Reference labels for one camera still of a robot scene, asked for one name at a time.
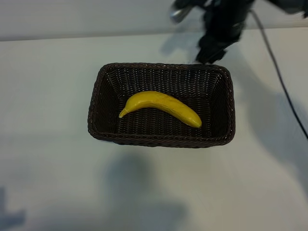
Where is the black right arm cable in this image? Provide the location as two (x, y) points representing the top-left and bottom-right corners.
(249, 9), (308, 140)

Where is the yellow banana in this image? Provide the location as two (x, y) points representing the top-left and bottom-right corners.
(118, 90), (203, 129)

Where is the dark brown wicker basket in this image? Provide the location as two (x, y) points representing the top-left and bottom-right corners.
(87, 62), (236, 148)

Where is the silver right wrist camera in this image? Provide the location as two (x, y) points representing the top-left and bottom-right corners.
(169, 4), (193, 24)

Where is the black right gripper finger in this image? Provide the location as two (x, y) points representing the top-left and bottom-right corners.
(209, 45), (229, 64)
(195, 42), (215, 64)

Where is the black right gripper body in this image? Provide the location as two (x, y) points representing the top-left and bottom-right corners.
(198, 0), (249, 52)

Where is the black right camera mount bracket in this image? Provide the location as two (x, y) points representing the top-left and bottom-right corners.
(172, 0), (206, 9)

